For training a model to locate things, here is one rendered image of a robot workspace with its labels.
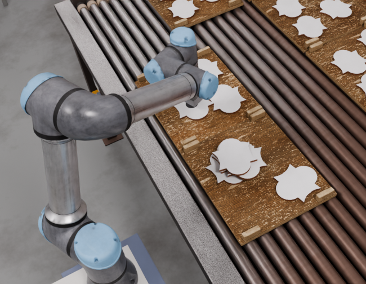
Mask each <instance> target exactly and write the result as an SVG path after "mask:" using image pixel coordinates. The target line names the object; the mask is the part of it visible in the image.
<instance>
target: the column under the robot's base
mask: <svg viewBox="0 0 366 284"><path fill-rule="evenodd" d="M127 245H128V247H129V248H130V250H131V252H132V254H133V256H134V258H135V259H136V261H137V263H138V265H139V267H140V269H141V271H142V272H143V274H144V276H145V278H146V280H147V282H148V284H166V283H165V282H164V280H163V278H162V276H161V275H160V272H159V271H158V269H157V267H156V266H155V264H154V262H153V260H152V258H151V257H150V255H149V253H148V251H147V249H146V248H145V246H144V244H143V242H142V240H141V239H140V237H139V235H138V234H137V233H136V234H134V235H132V236H130V237H128V238H126V239H124V240H123V241H121V247H124V246H127ZM82 268H83V267H82V266H81V265H79V264H78V265H76V266H74V267H72V268H70V269H68V270H66V271H65V272H63V273H62V274H61V275H62V277H63V278H64V277H66V276H68V275H70V274H72V273H74V272H76V271H78V270H80V269H82Z"/></svg>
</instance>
